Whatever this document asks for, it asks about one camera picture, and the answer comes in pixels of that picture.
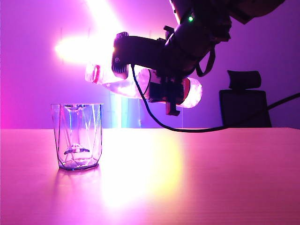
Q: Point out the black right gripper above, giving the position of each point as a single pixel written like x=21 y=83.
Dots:
x=182 y=54

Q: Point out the clear plastic mineral water bottle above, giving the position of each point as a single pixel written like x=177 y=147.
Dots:
x=194 y=93

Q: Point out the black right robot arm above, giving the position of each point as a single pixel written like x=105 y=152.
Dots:
x=234 y=11

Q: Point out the clear faceted glass mug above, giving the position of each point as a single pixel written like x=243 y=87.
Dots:
x=77 y=138

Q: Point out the vertical glowing light strip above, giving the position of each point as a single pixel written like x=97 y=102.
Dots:
x=124 y=112

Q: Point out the black office chair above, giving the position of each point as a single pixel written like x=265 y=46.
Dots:
x=243 y=107

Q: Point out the horizontal glowing light strip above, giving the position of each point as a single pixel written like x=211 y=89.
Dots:
x=77 y=50

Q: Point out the diagonal glowing light strip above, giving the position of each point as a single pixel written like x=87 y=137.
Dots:
x=100 y=16

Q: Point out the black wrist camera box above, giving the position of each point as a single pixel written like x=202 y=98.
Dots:
x=131 y=54

